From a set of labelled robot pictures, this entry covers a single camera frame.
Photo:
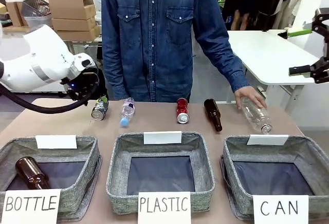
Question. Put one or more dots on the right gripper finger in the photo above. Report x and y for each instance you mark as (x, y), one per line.
(299, 32)
(299, 70)

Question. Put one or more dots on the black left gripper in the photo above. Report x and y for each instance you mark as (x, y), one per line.
(87, 82)

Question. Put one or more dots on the dark green drink can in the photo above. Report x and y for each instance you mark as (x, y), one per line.
(99, 111)

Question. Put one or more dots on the large clear plastic bottle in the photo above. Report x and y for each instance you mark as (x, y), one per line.
(257, 117)

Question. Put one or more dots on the person's left forearm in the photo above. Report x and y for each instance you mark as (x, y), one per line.
(234, 72)

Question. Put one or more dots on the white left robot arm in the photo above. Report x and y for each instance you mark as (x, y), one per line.
(30, 62)

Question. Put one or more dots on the person's right forearm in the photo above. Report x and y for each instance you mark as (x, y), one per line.
(115, 77)

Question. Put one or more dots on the grey fabric basket bottle label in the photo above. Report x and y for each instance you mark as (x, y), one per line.
(84, 162)

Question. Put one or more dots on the grey fabric basket plastic label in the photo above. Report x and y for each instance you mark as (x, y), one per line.
(118, 172)

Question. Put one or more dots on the red drink can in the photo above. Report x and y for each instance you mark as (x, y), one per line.
(182, 111)

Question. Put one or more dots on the grey fabric basket can label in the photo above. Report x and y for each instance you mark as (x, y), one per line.
(228, 165)

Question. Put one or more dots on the white paper sign CAN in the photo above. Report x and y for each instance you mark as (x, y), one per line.
(280, 208)

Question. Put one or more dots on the person's left hand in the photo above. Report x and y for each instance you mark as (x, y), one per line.
(250, 95)

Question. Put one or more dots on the small blue-capped water bottle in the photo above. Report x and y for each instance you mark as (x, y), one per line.
(127, 112)

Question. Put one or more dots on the white desk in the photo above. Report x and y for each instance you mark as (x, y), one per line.
(264, 54)

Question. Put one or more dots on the blank white card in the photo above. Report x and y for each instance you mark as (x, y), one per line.
(267, 140)
(56, 141)
(162, 137)

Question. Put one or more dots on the background person in black skirt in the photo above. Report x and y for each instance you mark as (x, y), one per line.
(242, 0)

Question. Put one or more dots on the flat cardboard box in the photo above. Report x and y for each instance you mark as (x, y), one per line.
(79, 32)
(73, 24)

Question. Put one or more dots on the person in denim shirt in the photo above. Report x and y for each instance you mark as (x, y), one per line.
(154, 36)

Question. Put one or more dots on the brown glass bottle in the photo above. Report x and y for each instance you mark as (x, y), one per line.
(29, 172)
(214, 114)

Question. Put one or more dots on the large open cardboard box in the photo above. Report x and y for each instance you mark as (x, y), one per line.
(69, 5)

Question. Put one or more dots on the clear plastic storage bin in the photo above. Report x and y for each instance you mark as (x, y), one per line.
(36, 12)

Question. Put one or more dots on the white paper sign PLASTIC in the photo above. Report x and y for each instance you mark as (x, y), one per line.
(164, 206)

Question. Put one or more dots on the small cardboard box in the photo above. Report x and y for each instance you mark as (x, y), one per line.
(15, 13)

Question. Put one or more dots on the white paper sign BOTTLE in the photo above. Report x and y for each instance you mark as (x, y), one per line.
(30, 204)

